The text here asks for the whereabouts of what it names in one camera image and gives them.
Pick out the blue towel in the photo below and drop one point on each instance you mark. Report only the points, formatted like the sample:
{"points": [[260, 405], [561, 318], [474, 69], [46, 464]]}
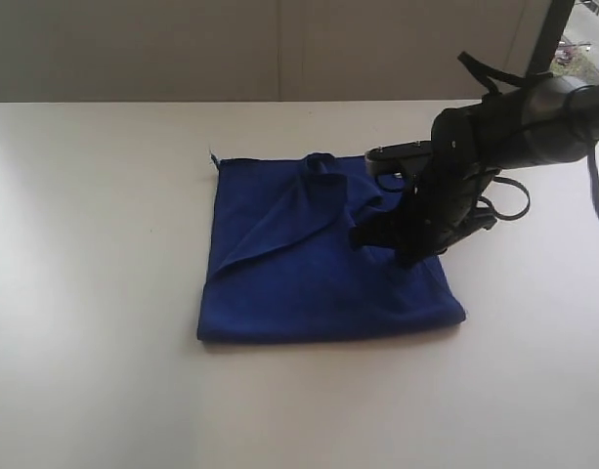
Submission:
{"points": [[281, 269]]}

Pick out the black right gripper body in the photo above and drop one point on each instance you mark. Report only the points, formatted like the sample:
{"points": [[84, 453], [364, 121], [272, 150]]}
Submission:
{"points": [[443, 205]]}

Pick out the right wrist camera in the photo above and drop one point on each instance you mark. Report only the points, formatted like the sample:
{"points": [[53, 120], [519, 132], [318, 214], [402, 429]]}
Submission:
{"points": [[406, 159]]}

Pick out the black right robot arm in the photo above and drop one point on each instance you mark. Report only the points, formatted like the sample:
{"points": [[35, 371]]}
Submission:
{"points": [[552, 121]]}

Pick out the dark window frame post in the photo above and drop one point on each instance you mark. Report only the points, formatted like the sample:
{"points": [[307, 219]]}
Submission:
{"points": [[551, 32]]}

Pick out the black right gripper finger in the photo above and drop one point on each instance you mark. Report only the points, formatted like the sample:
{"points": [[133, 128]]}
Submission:
{"points": [[380, 230]]}

